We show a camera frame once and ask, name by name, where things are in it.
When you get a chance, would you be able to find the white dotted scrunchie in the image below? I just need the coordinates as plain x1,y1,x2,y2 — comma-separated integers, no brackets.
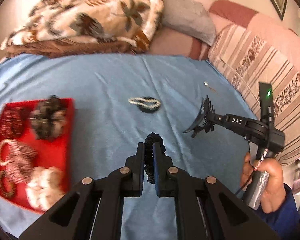
25,166,65,212

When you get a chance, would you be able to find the black hair claw clip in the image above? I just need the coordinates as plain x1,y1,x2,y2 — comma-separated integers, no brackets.
183,96,215,138

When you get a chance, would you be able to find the black scrunchie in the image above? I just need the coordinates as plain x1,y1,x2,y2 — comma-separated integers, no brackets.
144,132,166,184

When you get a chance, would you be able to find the red checked scrunchie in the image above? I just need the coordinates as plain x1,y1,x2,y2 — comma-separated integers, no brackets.
6,140,37,184

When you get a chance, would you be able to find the leopard print scrunchie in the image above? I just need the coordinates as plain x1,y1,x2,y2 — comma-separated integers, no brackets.
0,170,16,199

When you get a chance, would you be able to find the large pearl bracelet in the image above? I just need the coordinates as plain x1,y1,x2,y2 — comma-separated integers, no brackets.
0,139,20,167

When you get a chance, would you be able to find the small pearl bracelet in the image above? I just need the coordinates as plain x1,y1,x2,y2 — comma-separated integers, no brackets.
128,97,161,110

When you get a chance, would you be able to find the black hair tie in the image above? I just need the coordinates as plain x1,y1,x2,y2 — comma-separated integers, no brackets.
136,96,161,114

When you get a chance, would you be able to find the blue sleeve forearm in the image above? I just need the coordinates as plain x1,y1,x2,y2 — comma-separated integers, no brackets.
254,184,300,239

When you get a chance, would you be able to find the right hand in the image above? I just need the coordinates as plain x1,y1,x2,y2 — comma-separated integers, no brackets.
239,152,287,214

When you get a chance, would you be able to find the silver hair pin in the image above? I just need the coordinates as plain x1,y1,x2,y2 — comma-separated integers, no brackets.
204,81,216,93

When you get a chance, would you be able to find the red tray box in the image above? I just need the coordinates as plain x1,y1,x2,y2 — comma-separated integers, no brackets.
0,97,76,214

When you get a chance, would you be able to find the striped floral pillow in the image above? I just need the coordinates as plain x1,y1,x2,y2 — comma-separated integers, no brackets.
208,26,300,165

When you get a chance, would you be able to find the grey brown scrunchie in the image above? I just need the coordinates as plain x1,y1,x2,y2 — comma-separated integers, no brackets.
29,95,67,141

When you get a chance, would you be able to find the blue bed sheet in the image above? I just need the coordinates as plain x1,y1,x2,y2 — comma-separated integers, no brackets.
0,54,254,192

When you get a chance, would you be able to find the dark red scrunchie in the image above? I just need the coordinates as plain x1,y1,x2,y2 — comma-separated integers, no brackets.
0,107,27,139

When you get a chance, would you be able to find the pink maroon pillow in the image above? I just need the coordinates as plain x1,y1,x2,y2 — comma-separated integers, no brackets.
148,0,300,73

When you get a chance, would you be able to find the grey pillow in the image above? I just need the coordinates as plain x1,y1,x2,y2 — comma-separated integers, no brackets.
162,0,216,45

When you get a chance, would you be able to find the brown fringed blanket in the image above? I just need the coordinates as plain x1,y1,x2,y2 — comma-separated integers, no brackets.
5,40,145,59

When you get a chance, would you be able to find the leaf print blanket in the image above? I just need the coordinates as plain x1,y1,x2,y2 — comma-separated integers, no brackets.
0,0,164,53

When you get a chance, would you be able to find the white cable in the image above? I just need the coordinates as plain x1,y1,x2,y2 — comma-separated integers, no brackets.
219,57,256,98

